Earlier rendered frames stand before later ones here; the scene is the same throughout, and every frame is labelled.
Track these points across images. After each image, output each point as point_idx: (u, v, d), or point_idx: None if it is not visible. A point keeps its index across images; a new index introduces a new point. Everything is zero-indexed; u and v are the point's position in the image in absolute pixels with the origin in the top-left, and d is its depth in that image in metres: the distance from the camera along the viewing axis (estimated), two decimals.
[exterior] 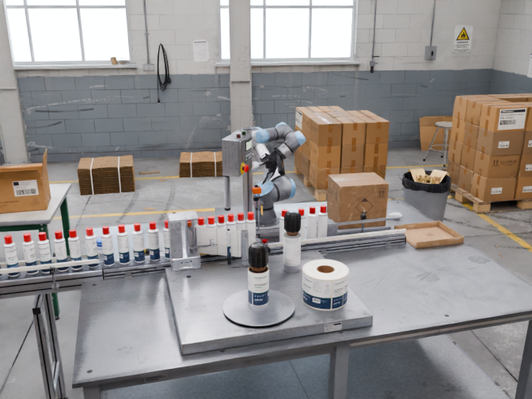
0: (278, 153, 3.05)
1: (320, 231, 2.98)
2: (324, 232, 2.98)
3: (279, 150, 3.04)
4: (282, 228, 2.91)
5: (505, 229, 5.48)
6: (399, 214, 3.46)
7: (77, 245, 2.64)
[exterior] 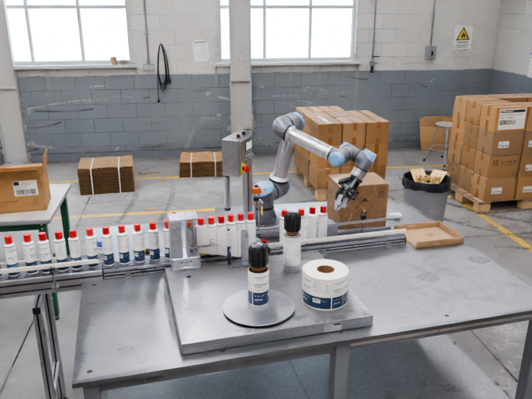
0: None
1: (320, 231, 2.98)
2: (324, 232, 2.98)
3: None
4: (282, 228, 2.91)
5: (505, 229, 5.48)
6: (399, 214, 3.46)
7: (77, 245, 2.64)
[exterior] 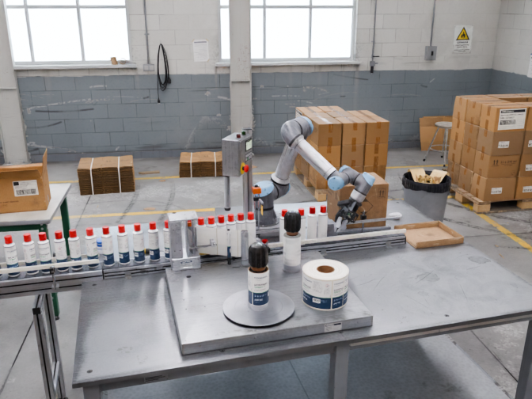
0: None
1: (320, 231, 2.98)
2: (324, 232, 2.98)
3: None
4: (282, 228, 2.91)
5: (505, 229, 5.48)
6: (399, 214, 3.46)
7: (77, 245, 2.64)
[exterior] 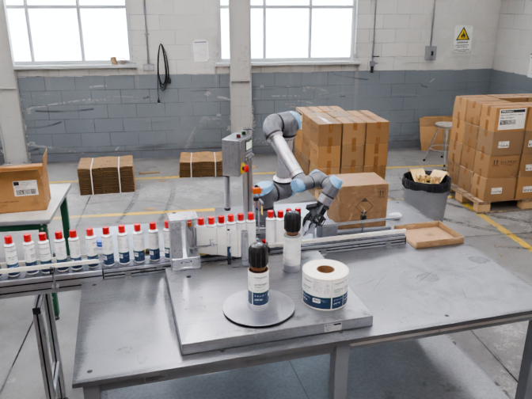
0: None
1: None
2: None
3: None
4: (267, 229, 2.89)
5: (505, 229, 5.48)
6: (399, 214, 3.46)
7: (77, 245, 2.64)
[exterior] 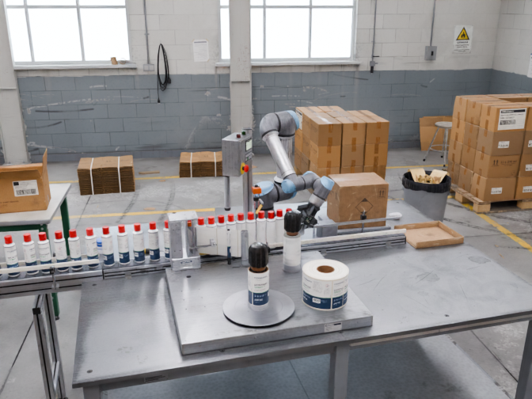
0: (315, 207, 2.92)
1: None
2: None
3: (319, 206, 2.92)
4: (257, 229, 2.88)
5: (505, 229, 5.48)
6: (399, 214, 3.46)
7: (77, 245, 2.64)
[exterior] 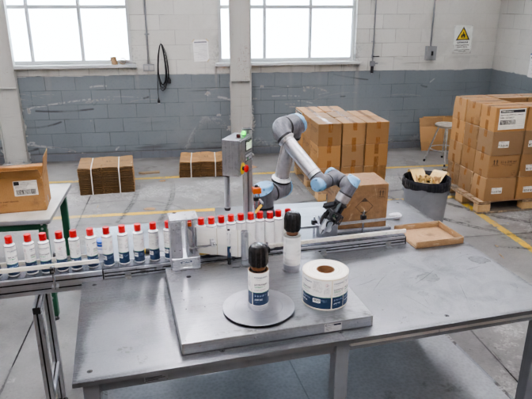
0: None
1: (284, 234, 2.93)
2: None
3: (345, 203, 2.96)
4: (256, 229, 2.88)
5: (505, 229, 5.48)
6: (399, 214, 3.46)
7: (77, 245, 2.64)
